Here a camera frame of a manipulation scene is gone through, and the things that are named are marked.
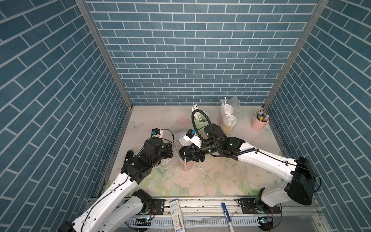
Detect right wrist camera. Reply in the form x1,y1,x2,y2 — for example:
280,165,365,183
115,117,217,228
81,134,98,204
184,129,202,148

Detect blue white marker pen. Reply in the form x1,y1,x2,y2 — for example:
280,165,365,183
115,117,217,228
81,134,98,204
221,202,235,232

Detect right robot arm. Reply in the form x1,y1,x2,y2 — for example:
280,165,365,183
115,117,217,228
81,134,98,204
180,109,321,214

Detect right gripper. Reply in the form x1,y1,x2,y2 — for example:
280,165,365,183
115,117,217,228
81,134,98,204
182,142,220,162

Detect white blue label card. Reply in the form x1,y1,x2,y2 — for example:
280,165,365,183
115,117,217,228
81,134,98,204
169,199,186,232

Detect pink pencil bucket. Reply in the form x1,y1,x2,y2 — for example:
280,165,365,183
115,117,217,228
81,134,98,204
250,116,270,131

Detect green straw holder cup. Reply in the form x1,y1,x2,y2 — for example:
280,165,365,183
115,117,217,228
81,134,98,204
194,112,208,136

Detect red cup black lid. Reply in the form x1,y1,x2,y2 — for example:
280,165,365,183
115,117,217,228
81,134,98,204
178,152,193,172

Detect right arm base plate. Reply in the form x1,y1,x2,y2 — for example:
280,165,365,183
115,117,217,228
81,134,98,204
237,198,281,215

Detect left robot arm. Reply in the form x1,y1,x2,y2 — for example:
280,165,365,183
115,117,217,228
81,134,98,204
58,137,173,232

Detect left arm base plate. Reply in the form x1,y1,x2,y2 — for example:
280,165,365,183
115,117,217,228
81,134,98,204
137,198,165,215

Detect beige cup white lid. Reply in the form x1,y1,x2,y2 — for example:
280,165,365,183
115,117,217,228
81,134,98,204
221,115,237,134

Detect clear plastic carrier bag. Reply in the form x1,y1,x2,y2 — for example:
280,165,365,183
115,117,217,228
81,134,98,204
219,96,243,135

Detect pencils in bucket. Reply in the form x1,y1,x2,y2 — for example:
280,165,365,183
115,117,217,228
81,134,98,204
256,109,270,122

